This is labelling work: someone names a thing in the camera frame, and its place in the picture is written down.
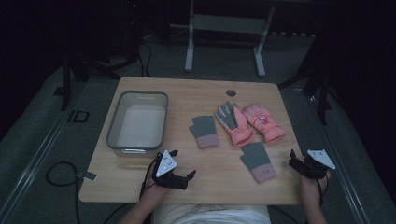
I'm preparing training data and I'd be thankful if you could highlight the black metal stand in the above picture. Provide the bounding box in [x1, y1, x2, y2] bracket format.
[277, 29, 333, 126]
[53, 0, 145, 112]

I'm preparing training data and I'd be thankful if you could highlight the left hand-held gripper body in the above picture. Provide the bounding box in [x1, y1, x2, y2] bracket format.
[151, 149, 190, 191]

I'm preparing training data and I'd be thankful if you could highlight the black rectangular floor marker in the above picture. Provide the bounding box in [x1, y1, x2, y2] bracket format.
[67, 109, 91, 123]

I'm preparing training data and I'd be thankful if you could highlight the hand-held gripper cable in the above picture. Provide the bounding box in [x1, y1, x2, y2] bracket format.
[104, 157, 162, 224]
[315, 174, 331, 207]

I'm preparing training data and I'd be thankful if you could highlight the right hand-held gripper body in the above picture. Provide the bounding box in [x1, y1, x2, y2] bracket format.
[288, 148, 337, 180]

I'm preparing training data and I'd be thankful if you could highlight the pink ski glove with print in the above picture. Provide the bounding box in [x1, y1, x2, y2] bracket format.
[242, 103, 287, 145]

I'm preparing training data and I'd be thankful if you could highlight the person's right hand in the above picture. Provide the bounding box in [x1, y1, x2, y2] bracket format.
[300, 170, 332, 206]

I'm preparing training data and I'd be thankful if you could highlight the person's white clothing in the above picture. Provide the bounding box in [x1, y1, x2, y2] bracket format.
[151, 203, 273, 224]

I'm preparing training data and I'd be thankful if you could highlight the white metal desk frame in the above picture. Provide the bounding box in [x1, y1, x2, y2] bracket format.
[169, 0, 277, 78]

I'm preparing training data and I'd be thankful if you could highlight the right hand-held gripper cable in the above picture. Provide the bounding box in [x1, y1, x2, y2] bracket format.
[315, 174, 331, 207]

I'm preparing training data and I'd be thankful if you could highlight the left hand-held gripper cable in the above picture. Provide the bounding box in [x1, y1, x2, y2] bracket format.
[104, 157, 162, 224]

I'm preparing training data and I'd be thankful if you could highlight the grey plastic bin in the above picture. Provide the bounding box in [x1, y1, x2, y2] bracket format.
[105, 90, 170, 159]

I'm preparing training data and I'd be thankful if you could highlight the black cable on floor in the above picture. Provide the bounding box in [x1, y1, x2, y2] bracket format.
[45, 161, 82, 224]

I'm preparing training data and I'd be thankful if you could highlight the person's left hand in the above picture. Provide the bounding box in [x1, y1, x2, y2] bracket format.
[141, 174, 171, 204]

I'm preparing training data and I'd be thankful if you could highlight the pink ski glove grey palm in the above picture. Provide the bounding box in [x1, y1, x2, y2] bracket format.
[214, 100, 256, 148]

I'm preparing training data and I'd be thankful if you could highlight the black background cable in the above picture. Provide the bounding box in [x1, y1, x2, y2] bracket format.
[136, 39, 154, 78]

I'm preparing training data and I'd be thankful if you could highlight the metal floor rail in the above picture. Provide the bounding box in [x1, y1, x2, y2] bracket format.
[306, 94, 373, 224]
[0, 110, 74, 218]

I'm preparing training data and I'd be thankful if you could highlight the grey fingerless glove pink cuff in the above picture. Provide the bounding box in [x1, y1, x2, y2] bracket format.
[239, 141, 277, 184]
[188, 115, 220, 150]

